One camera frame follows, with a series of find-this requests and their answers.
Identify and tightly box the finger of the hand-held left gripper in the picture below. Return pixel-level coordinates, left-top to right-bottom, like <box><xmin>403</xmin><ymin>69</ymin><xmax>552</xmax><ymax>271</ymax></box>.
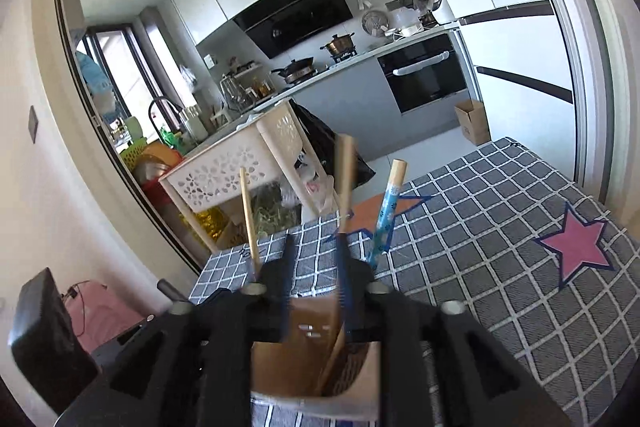
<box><xmin>9</xmin><ymin>267</ymin><xmax>98</xmax><ymax>410</ymax></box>

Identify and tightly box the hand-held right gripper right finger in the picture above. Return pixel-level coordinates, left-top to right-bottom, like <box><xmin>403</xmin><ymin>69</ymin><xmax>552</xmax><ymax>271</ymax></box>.
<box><xmin>335</xmin><ymin>232</ymin><xmax>571</xmax><ymax>427</ymax></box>

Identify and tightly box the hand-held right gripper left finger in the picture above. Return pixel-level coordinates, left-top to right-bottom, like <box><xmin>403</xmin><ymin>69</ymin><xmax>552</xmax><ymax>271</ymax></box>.
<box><xmin>55</xmin><ymin>233</ymin><xmax>297</xmax><ymax>427</ymax></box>

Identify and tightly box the plain wooden chopstick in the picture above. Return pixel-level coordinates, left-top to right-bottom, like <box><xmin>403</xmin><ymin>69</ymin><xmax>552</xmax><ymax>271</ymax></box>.
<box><xmin>317</xmin><ymin>134</ymin><xmax>359</xmax><ymax>397</ymax></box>
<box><xmin>238</xmin><ymin>167</ymin><xmax>262</xmax><ymax>282</ymax></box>

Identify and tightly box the white plastic utensil holder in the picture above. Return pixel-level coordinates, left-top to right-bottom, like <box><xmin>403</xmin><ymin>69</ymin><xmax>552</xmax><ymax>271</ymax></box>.
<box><xmin>248</xmin><ymin>294</ymin><xmax>382</xmax><ymax>423</ymax></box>

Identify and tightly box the blue patterned chopstick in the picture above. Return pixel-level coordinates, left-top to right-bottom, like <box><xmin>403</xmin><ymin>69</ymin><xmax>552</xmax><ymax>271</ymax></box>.
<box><xmin>364</xmin><ymin>159</ymin><xmax>409</xmax><ymax>266</ymax></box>

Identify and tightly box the bag of green vegetables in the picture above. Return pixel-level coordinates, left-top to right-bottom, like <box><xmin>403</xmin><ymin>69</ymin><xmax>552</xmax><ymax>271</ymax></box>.
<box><xmin>251</xmin><ymin>184</ymin><xmax>302</xmax><ymax>234</ymax></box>

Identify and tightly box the golden oil bottle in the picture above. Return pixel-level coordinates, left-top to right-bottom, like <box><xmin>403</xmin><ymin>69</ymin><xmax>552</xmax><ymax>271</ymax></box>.
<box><xmin>192</xmin><ymin>207</ymin><xmax>237</xmax><ymax>253</ymax></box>

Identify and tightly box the crumpled clear plastic bag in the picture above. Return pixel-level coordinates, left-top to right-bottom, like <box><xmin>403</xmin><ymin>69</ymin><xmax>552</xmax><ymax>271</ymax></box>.
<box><xmin>279</xmin><ymin>147</ymin><xmax>334</xmax><ymax>214</ymax></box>

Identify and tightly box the white perforated storage cart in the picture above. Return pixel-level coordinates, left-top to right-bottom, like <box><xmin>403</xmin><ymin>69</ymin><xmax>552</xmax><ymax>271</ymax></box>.
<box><xmin>158</xmin><ymin>99</ymin><xmax>334</xmax><ymax>254</ymax></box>

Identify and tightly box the grey checked star tablecloth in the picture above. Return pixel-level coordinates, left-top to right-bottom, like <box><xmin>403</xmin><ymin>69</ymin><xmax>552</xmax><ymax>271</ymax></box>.
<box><xmin>190</xmin><ymin>137</ymin><xmax>640</xmax><ymax>427</ymax></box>

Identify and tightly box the black garbage bag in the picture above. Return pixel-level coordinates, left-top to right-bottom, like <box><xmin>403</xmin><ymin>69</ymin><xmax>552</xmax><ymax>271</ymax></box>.
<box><xmin>289</xmin><ymin>102</ymin><xmax>377</xmax><ymax>208</ymax></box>

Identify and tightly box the red plastic bin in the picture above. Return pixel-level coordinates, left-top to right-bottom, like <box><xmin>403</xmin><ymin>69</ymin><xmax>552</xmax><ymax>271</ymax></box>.
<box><xmin>142</xmin><ymin>179</ymin><xmax>174</xmax><ymax>208</ymax></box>

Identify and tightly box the grey kitchen counter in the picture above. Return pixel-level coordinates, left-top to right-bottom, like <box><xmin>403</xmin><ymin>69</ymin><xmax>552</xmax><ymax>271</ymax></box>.
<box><xmin>190</xmin><ymin>27</ymin><xmax>477</xmax><ymax>170</ymax></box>

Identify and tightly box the orange plastic basin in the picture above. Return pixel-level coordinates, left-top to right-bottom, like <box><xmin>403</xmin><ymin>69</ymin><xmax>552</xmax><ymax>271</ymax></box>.
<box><xmin>139</xmin><ymin>142</ymin><xmax>184</xmax><ymax>181</ymax></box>

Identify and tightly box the spice rack with bottles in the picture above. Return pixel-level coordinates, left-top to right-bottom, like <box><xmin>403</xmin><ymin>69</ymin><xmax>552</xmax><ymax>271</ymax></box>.
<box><xmin>219</xmin><ymin>62</ymin><xmax>279</xmax><ymax>108</ymax></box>

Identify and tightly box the cardboard box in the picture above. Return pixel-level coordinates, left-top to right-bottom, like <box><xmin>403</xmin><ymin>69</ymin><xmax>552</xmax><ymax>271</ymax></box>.
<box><xmin>453</xmin><ymin>99</ymin><xmax>492</xmax><ymax>146</ymax></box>

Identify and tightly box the black wok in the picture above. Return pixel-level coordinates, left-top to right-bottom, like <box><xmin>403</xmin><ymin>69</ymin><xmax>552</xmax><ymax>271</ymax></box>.
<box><xmin>270</xmin><ymin>57</ymin><xmax>317</xmax><ymax>84</ymax></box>

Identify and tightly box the dark kitchen faucet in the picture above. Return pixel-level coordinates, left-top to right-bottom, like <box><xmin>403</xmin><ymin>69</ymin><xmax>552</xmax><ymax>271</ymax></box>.
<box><xmin>148</xmin><ymin>97</ymin><xmax>189</xmax><ymax>144</ymax></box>

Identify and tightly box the black built-in oven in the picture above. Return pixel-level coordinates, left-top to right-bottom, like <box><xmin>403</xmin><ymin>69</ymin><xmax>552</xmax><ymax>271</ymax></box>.
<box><xmin>376</xmin><ymin>32</ymin><xmax>474</xmax><ymax>114</ymax></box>

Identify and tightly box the steel cooking pot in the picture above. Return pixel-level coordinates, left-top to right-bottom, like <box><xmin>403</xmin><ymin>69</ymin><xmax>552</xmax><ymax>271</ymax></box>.
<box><xmin>320</xmin><ymin>33</ymin><xmax>357</xmax><ymax>58</ymax></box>

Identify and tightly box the black range hood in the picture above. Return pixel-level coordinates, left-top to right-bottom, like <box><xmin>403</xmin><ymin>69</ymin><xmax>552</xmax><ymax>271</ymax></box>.
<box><xmin>232</xmin><ymin>0</ymin><xmax>354</xmax><ymax>60</ymax></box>

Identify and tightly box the silver round steamer rack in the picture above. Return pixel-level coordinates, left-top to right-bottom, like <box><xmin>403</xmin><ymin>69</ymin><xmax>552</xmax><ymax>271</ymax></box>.
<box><xmin>360</xmin><ymin>9</ymin><xmax>391</xmax><ymax>37</ymax></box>

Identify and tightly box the white plastic container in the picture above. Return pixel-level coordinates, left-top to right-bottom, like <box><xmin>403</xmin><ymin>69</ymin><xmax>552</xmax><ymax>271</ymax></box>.
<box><xmin>389</xmin><ymin>7</ymin><xmax>422</xmax><ymax>36</ymax></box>

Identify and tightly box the white refrigerator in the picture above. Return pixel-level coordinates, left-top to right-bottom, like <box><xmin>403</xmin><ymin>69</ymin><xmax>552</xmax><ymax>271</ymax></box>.
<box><xmin>395</xmin><ymin>0</ymin><xmax>583</xmax><ymax>188</ymax></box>

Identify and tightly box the white sliding door frame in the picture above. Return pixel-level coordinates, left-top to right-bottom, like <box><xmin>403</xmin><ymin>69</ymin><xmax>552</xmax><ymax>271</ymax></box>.
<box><xmin>30</xmin><ymin>0</ymin><xmax>623</xmax><ymax>270</ymax></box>

